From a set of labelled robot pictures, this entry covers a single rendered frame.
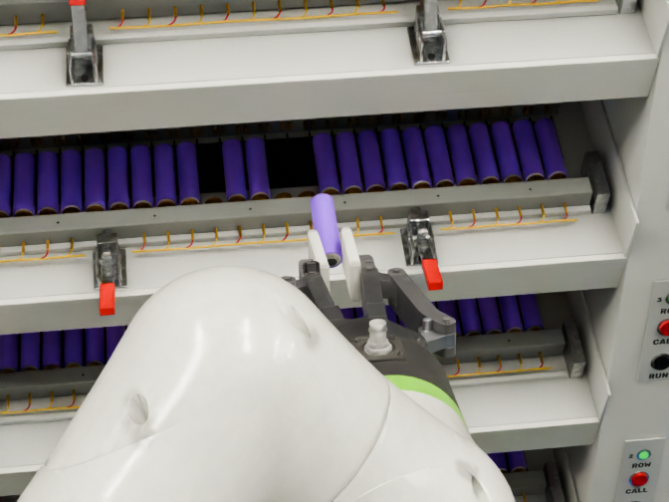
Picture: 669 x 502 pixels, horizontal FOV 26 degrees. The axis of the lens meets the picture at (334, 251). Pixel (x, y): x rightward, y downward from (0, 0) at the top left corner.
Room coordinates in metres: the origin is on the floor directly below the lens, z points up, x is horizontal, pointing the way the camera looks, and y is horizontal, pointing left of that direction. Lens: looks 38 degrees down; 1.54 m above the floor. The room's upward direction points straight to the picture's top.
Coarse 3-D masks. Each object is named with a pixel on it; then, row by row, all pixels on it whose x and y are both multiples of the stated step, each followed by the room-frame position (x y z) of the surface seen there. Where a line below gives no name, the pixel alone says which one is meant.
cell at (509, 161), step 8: (496, 128) 1.10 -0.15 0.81; (504, 128) 1.10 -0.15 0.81; (496, 136) 1.10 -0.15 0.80; (504, 136) 1.09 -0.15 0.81; (512, 136) 1.10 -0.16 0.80; (496, 144) 1.09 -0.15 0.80; (504, 144) 1.08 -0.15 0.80; (512, 144) 1.08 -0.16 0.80; (496, 152) 1.08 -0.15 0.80; (504, 152) 1.07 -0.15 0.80; (512, 152) 1.07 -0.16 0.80; (504, 160) 1.07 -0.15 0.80; (512, 160) 1.07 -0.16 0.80; (504, 168) 1.06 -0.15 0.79; (512, 168) 1.06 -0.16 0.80; (520, 168) 1.06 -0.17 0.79; (504, 176) 1.05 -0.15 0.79; (520, 176) 1.05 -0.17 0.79
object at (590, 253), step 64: (384, 128) 1.12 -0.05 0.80; (576, 128) 1.13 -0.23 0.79; (128, 256) 0.97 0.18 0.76; (192, 256) 0.97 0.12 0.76; (256, 256) 0.98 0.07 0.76; (384, 256) 0.98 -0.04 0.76; (448, 256) 0.98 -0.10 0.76; (512, 256) 0.98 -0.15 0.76; (576, 256) 0.98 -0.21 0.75; (0, 320) 0.93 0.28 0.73; (64, 320) 0.93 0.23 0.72; (128, 320) 0.94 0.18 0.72
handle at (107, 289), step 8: (104, 256) 0.94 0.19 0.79; (104, 264) 0.94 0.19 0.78; (112, 264) 0.94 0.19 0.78; (104, 272) 0.93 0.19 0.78; (112, 272) 0.93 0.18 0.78; (104, 280) 0.92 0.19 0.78; (112, 280) 0.92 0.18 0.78; (104, 288) 0.90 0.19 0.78; (112, 288) 0.90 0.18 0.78; (104, 296) 0.89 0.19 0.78; (112, 296) 0.89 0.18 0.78; (104, 304) 0.88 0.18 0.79; (112, 304) 0.88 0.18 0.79; (104, 312) 0.88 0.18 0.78; (112, 312) 0.88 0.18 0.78
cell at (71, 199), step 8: (64, 152) 1.06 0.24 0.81; (72, 152) 1.06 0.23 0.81; (80, 152) 1.07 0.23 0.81; (64, 160) 1.05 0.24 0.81; (72, 160) 1.05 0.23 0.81; (80, 160) 1.06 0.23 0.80; (64, 168) 1.04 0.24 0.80; (72, 168) 1.04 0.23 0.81; (80, 168) 1.05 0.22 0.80; (64, 176) 1.04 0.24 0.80; (72, 176) 1.03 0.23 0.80; (80, 176) 1.04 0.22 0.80; (64, 184) 1.03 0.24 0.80; (72, 184) 1.03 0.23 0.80; (80, 184) 1.03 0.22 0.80; (64, 192) 1.02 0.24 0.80; (72, 192) 1.02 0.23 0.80; (80, 192) 1.02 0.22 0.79; (64, 200) 1.01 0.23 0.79; (72, 200) 1.01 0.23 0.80; (80, 200) 1.01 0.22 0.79; (64, 208) 1.01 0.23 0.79; (80, 208) 1.01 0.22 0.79
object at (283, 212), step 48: (384, 192) 1.02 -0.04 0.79; (432, 192) 1.02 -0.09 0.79; (480, 192) 1.02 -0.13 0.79; (528, 192) 1.03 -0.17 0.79; (576, 192) 1.03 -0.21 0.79; (0, 240) 0.97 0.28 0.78; (48, 240) 0.97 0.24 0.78; (96, 240) 0.98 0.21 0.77; (144, 240) 0.98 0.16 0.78; (192, 240) 0.98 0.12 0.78; (288, 240) 0.98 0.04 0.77
